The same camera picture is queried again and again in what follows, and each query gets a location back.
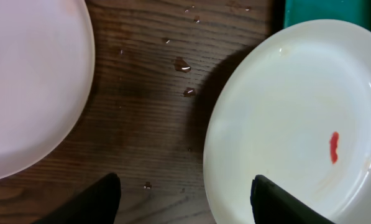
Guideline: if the teal plastic tray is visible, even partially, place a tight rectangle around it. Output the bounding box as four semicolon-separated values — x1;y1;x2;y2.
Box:
283;0;371;224

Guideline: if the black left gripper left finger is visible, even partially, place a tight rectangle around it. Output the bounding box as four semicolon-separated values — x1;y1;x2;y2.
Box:
35;173;121;224

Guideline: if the white plate with blue rim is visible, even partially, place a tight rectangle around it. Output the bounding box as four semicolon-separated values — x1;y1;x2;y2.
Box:
203;19;371;223

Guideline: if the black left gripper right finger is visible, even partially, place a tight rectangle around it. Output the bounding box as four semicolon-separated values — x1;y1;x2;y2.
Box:
250;175;334;224

